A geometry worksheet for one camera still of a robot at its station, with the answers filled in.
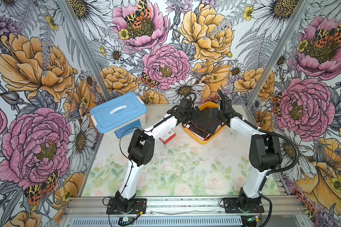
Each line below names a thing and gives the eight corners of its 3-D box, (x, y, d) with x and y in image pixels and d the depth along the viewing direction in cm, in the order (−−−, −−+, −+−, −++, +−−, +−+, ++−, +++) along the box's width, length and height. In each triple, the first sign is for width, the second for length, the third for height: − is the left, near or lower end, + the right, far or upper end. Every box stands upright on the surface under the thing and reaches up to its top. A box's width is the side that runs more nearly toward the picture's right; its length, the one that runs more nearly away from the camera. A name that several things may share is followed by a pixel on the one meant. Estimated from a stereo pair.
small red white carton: (164, 145, 99) (164, 142, 96) (160, 140, 102) (159, 137, 98) (175, 136, 103) (176, 133, 100) (171, 132, 106) (171, 129, 103)
